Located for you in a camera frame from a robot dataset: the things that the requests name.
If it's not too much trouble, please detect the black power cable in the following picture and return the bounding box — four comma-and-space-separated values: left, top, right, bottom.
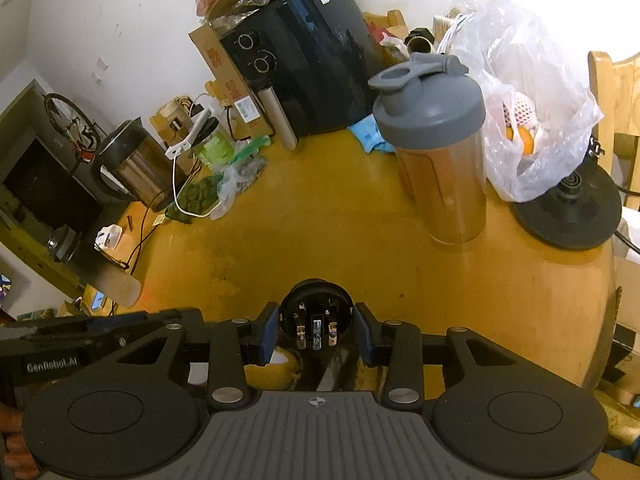
106, 186, 174, 273

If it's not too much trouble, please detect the steel electric kettle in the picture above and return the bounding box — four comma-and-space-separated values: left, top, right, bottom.
90, 117, 186, 212

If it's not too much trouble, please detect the shiba dog earbud case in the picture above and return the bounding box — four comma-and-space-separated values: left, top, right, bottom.
244, 347, 303, 391

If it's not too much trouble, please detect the tall brown cardboard box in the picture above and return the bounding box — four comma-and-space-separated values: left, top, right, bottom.
189, 24, 273, 139

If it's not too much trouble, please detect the silver metal cylinder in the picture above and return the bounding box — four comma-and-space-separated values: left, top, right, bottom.
404, 27, 435, 54

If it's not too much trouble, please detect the white plastic bag of fruit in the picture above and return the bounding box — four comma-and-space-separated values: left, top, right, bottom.
438, 0, 603, 203

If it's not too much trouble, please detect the clear crumpled plastic bag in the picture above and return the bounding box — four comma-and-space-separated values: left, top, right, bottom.
208, 136, 271, 220

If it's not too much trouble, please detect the green label jar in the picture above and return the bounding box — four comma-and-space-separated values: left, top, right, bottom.
192, 119, 235, 171

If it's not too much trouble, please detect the black round plug adapter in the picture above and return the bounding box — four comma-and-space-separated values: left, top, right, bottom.
279, 278, 354, 351

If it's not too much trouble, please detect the white charging cable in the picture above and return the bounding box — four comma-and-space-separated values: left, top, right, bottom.
170, 156, 222, 219

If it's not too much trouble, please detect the black air fryer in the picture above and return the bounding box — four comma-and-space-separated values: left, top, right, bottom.
221, 0, 386, 138

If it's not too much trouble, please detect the person's left hand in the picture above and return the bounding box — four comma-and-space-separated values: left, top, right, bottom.
0, 405, 40, 479

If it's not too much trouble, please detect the blue wet wipes pack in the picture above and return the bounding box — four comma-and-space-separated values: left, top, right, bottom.
348, 114, 395, 154

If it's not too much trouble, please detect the wooden chair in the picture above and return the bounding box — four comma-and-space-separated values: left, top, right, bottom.
588, 51, 639, 210

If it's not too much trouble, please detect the clear shaker bottle grey lid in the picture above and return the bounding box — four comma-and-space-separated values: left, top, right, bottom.
369, 53, 486, 245

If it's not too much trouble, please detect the black kettle base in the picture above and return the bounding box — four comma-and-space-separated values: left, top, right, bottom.
511, 160, 623, 250

